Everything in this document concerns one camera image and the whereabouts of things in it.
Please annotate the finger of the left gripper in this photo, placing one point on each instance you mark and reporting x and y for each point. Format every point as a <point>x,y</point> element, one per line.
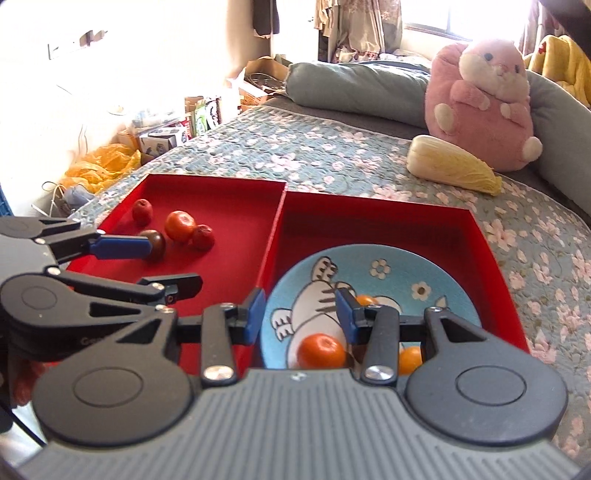
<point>164,290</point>
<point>67,240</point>

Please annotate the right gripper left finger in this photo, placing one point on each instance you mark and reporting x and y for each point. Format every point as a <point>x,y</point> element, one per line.
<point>224,326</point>

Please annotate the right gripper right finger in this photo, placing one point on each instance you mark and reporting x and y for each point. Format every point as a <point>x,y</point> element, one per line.
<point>378,328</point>

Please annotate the yellow orange kumquat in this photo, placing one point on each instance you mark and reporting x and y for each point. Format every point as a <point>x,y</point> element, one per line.
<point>410,359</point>
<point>367,300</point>

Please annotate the dark brown tomato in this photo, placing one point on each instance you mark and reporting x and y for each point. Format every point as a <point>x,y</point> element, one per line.
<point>157,242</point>

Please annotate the small red plum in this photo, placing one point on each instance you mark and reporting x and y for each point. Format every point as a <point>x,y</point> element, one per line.
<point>202,238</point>

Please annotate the orange mandarin top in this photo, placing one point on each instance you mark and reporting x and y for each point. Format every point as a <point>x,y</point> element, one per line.
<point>179,226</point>

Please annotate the orange mandarin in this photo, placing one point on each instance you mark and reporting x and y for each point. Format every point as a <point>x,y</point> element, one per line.
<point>321,351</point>
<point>179,226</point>

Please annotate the small red apple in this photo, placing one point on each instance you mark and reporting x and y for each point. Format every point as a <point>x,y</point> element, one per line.
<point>142,212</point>

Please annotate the yellow plastic bag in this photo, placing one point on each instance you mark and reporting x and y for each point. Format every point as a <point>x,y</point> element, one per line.
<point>101,168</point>

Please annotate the right red tray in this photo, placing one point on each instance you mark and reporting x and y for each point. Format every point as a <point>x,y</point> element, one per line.
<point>447,236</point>

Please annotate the printed product box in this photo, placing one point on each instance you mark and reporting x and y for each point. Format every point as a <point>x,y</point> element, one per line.
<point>159,141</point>

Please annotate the plush napa cabbage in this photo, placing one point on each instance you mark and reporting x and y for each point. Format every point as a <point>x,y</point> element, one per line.
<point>439,161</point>

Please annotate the green white carton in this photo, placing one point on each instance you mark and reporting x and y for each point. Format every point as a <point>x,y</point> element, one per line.
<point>202,114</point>

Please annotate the floral quilt bedspread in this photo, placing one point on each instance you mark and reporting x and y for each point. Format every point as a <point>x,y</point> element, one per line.
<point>541,246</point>

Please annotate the grey green long pillow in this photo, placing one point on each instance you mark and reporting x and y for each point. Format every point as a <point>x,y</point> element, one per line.
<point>390,91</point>

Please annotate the open cardboard box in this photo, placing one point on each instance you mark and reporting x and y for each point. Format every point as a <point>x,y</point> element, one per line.
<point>260,80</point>

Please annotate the pink plush toy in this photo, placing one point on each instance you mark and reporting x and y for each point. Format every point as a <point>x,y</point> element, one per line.
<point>478,98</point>

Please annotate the hanging clothes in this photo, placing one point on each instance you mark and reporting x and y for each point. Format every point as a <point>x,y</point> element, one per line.
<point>359,30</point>

